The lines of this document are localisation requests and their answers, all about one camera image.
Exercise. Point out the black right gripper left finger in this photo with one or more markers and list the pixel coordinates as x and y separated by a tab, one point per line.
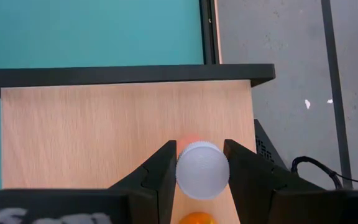
148	193

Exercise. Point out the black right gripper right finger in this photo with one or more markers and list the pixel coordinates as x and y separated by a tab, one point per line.
253	186

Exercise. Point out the small pink pill bottle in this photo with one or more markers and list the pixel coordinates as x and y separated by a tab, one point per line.
202	174

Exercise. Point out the orange pill bottle white cap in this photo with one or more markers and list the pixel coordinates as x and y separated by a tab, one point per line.
197	218

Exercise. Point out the wooden shelf board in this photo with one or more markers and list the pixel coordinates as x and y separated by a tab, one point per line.
89	133

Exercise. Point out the white floor tape scrap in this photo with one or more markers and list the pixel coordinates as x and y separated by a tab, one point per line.
307	104
330	101

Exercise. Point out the black table frame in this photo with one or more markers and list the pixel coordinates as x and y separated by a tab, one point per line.
209	31

